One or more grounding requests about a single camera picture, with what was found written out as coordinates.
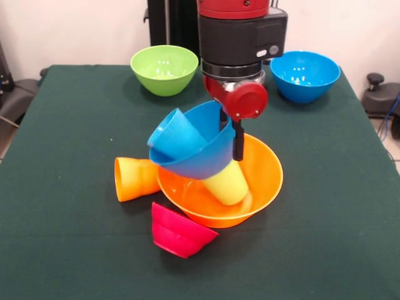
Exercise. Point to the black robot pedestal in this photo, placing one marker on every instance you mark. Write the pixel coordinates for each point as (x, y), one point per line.
(175, 31)

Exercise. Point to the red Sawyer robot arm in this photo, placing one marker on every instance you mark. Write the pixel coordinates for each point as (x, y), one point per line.
(240, 34)

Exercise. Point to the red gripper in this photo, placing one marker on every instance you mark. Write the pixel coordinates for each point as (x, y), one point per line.
(243, 100)

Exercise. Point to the green plastic cup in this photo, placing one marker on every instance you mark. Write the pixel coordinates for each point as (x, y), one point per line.
(228, 187)

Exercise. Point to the dark green tablecloth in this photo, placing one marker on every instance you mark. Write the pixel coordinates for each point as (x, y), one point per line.
(93, 250)

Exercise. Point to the dark grey stand foot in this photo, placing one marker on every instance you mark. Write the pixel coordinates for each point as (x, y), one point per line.
(17, 93)
(378, 100)

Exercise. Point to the blue plastic cup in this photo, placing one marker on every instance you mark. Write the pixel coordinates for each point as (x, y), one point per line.
(175, 134)

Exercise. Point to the large yellow-orange bowl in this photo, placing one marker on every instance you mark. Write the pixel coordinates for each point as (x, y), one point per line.
(265, 175)

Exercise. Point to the large green bowl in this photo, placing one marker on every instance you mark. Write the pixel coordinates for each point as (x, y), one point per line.
(164, 72)

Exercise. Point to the small pink-red bowl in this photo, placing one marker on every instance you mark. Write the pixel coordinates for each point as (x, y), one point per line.
(178, 234)

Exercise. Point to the blue plastic bowl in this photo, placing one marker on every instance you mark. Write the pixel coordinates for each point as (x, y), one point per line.
(203, 156)
(304, 78)

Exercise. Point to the orange plastic cup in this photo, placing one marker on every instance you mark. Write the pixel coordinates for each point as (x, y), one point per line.
(134, 181)

